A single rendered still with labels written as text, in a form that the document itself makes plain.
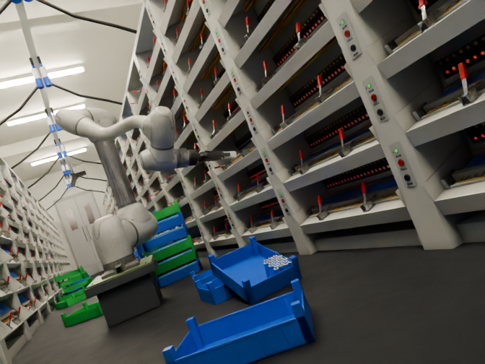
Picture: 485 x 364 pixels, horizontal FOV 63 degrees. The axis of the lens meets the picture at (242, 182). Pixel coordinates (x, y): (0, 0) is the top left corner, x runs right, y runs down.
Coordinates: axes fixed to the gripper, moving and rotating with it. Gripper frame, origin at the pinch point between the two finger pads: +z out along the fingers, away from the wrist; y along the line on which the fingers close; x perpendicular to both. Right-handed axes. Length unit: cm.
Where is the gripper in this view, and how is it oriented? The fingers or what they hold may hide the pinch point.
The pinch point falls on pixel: (229, 154)
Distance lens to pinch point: 189.3
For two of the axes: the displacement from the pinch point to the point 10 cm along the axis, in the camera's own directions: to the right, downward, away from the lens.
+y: 3.5, -1.9, -9.2
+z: 9.2, -0.8, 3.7
